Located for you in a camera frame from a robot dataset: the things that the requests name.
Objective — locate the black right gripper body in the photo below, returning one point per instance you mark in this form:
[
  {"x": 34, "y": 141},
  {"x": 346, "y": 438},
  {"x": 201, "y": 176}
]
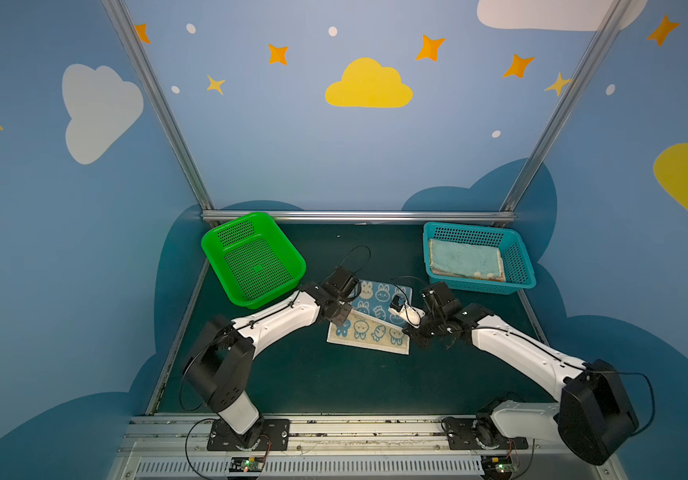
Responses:
[{"x": 430, "y": 318}]

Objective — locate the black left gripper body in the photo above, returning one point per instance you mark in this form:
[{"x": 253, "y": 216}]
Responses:
[{"x": 344, "y": 288}]

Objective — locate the blue bunny print towel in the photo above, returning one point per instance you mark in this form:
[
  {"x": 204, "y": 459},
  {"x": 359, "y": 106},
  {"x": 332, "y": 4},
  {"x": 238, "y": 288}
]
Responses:
[{"x": 370, "y": 325}]

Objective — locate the teal yellow patterned towel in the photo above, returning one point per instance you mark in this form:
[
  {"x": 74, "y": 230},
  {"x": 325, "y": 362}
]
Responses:
[{"x": 466, "y": 261}]

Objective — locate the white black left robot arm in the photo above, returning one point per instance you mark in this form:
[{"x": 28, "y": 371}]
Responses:
[{"x": 219, "y": 363}]

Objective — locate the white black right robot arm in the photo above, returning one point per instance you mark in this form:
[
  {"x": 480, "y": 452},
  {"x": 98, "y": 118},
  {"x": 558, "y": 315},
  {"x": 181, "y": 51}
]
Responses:
[{"x": 589, "y": 412}]

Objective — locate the green plastic basket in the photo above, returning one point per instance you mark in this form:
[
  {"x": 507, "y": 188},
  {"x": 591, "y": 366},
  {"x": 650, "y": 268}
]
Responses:
[{"x": 253, "y": 259}]

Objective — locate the teal plastic basket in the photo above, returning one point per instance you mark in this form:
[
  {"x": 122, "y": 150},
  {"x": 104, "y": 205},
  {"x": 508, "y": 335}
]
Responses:
[{"x": 516, "y": 265}]

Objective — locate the right controller circuit board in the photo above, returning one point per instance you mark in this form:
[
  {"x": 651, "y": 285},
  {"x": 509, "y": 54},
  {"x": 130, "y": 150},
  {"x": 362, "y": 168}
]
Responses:
[{"x": 496, "y": 468}]

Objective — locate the controller circuit board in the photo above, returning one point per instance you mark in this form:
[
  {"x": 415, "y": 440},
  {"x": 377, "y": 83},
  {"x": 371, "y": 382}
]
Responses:
[
  {"x": 246, "y": 465},
  {"x": 496, "y": 468}
]

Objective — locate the left controller circuit board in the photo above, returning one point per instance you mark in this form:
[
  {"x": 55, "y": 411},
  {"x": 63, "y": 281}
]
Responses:
[{"x": 246, "y": 465}]

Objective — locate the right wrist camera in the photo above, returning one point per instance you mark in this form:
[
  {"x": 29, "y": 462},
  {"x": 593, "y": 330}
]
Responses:
[{"x": 410, "y": 315}]

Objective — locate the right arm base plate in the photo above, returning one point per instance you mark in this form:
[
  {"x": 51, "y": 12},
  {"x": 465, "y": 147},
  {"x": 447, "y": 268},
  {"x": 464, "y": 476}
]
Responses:
[{"x": 470, "y": 435}]

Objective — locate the horizontal aluminium frame bar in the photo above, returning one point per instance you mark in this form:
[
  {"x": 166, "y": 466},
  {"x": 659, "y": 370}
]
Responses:
[{"x": 394, "y": 217}]

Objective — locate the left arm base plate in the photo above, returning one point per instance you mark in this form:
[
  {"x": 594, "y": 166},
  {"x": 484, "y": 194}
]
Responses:
[{"x": 272, "y": 434}]

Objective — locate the left aluminium frame post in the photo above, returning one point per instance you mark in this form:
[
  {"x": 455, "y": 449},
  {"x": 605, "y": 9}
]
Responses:
[{"x": 121, "y": 20}]

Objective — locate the aluminium frame post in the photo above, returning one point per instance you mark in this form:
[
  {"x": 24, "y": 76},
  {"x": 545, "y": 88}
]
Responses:
[
  {"x": 121, "y": 20},
  {"x": 600, "y": 44}
]

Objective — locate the aluminium mounting rail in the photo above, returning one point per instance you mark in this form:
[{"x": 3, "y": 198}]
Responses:
[{"x": 336, "y": 447}]

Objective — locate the right aluminium frame post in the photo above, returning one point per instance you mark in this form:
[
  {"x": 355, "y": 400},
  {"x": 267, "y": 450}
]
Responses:
[{"x": 600, "y": 44}]

